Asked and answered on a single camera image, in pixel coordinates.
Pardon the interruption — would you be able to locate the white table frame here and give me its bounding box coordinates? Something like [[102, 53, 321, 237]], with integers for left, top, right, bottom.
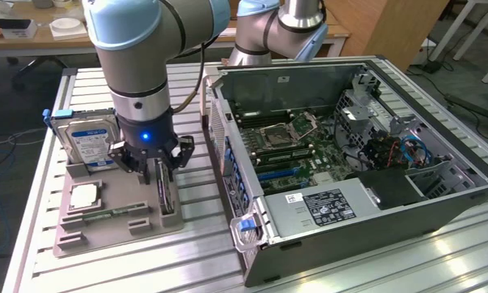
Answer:
[[428, 0, 488, 83]]

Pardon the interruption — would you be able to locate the grey parts rack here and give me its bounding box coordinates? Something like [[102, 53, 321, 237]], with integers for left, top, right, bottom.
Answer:
[[50, 161, 184, 259]]

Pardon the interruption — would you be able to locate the CPU socket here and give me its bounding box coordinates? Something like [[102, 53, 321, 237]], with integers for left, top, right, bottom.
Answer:
[[260, 123, 300, 147]]

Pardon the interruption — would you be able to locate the wooden desk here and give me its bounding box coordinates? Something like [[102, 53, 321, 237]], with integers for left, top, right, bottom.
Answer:
[[0, 0, 351, 67]]

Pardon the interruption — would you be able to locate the open black PC case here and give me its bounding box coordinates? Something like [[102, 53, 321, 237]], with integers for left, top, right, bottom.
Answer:
[[199, 60, 488, 288]]

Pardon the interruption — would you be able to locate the black chair base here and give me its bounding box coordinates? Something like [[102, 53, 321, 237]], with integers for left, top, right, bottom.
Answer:
[[6, 54, 102, 90]]

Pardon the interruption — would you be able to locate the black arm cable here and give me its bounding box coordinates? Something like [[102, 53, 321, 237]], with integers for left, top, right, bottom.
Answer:
[[172, 41, 207, 114]]

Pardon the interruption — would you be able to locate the black floor stand base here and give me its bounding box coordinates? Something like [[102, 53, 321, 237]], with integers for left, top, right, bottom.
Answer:
[[445, 93, 488, 115]]

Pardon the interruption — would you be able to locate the red wire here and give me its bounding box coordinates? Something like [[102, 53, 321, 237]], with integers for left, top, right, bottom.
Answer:
[[384, 139, 404, 167]]

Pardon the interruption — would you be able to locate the white round block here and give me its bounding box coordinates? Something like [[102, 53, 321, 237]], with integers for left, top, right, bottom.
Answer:
[[49, 17, 86, 41]]

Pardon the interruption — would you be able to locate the low-profile graphics card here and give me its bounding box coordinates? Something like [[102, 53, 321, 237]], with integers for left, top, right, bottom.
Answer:
[[153, 157, 176, 214]]

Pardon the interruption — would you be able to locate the blue expansion slot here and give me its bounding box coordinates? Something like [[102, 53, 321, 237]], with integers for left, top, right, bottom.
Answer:
[[257, 168, 304, 181]]

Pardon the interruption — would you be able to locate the black and white box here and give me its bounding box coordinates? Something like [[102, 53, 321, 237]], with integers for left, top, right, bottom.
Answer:
[[0, 18, 38, 40]]

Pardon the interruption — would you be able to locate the wooden cabinet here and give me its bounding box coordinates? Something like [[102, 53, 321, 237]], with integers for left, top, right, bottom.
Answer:
[[341, 0, 452, 71]]

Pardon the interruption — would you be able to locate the metal disk bay cage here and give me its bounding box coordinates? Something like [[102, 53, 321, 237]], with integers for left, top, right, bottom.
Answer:
[[333, 89, 416, 153]]

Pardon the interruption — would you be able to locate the black power adapter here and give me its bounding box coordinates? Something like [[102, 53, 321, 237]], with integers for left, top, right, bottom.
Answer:
[[420, 60, 443, 74]]

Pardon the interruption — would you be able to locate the silver CPU chip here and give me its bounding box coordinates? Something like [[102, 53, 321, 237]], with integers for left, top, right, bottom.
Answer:
[[68, 184, 98, 208]]

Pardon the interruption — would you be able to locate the hard disk with blue label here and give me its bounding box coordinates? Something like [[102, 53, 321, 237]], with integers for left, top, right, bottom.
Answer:
[[50, 115, 118, 172]]

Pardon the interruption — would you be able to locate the silver chipset heatsink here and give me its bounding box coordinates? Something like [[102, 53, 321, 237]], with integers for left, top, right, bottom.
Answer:
[[312, 173, 339, 184]]

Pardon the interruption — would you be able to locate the grey power supply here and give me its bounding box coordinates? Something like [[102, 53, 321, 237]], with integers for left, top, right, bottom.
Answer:
[[264, 178, 381, 239]]

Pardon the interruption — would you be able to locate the installed RAM stick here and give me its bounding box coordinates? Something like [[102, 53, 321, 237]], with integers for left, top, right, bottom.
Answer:
[[257, 148, 313, 162]]

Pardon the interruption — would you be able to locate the blue wire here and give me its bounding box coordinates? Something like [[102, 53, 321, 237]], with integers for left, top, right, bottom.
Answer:
[[400, 134, 435, 168]]

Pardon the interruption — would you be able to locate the metal socket cover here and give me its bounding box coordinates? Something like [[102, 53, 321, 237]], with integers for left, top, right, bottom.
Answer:
[[291, 111, 320, 135]]

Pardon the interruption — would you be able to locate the blue plastic disk caddy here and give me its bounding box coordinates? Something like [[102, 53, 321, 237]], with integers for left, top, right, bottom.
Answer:
[[41, 108, 117, 159]]

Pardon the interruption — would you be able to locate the green RAM stick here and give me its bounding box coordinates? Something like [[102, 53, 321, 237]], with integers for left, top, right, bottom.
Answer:
[[80, 207, 130, 222]]

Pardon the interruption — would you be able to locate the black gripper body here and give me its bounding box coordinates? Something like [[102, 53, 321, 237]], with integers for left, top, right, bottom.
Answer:
[[116, 108, 180, 153]]

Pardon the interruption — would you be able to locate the blue case latch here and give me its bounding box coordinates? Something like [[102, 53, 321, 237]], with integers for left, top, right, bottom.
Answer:
[[235, 213, 256, 235]]

